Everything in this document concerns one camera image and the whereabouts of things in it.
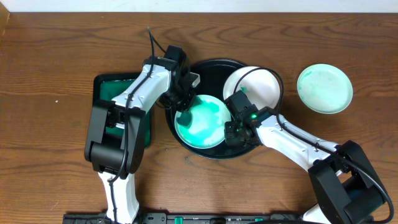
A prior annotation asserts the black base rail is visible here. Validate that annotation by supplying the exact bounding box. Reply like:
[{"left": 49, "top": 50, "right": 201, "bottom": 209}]
[{"left": 62, "top": 213, "right": 310, "bottom": 224}]

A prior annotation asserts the white plate with green stain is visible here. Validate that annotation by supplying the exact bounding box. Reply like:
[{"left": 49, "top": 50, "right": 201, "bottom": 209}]
[{"left": 223, "top": 66, "right": 280, "bottom": 109}]

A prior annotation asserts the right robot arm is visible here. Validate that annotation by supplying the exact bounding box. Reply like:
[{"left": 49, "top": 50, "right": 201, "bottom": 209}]
[{"left": 224, "top": 91, "right": 388, "bottom": 223}]

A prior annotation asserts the mint plate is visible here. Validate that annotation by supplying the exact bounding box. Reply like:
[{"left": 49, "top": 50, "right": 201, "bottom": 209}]
[
  {"left": 174, "top": 95, "right": 231, "bottom": 149},
  {"left": 297, "top": 63, "right": 353, "bottom": 114}
]

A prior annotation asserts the black rectangular water tray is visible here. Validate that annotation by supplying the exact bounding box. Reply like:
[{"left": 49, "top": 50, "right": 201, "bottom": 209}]
[{"left": 93, "top": 72, "right": 152, "bottom": 147}]

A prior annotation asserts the black round tray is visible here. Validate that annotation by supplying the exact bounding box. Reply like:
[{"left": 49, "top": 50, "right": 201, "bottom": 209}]
[{"left": 165, "top": 58, "right": 255, "bottom": 159}]

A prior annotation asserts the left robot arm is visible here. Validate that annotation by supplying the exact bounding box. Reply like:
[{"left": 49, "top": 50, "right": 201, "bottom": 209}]
[{"left": 85, "top": 45, "right": 200, "bottom": 223}]

